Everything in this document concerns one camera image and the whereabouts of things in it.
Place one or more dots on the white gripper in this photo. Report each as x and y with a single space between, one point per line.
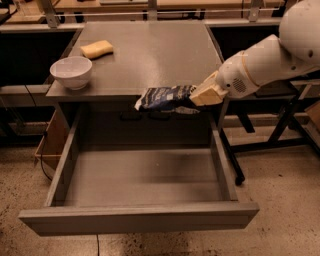
233 77

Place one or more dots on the blue chip bag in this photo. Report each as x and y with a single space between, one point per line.
168 99

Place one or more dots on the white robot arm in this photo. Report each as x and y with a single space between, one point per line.
293 52

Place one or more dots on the grey open top drawer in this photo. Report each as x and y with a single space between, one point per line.
105 190

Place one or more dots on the grey cabinet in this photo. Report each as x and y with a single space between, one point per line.
146 55

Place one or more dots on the yellow sponge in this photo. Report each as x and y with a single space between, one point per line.
96 49

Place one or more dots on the white bowl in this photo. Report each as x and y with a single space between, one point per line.
72 72

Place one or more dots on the black table leg frame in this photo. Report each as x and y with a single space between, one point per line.
286 119

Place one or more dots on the black drawer handle right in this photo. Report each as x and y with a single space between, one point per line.
156 115

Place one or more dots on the black drawer handle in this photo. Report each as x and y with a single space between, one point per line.
156 115
130 116

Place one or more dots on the black drawer handle left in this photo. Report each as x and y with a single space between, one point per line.
130 116

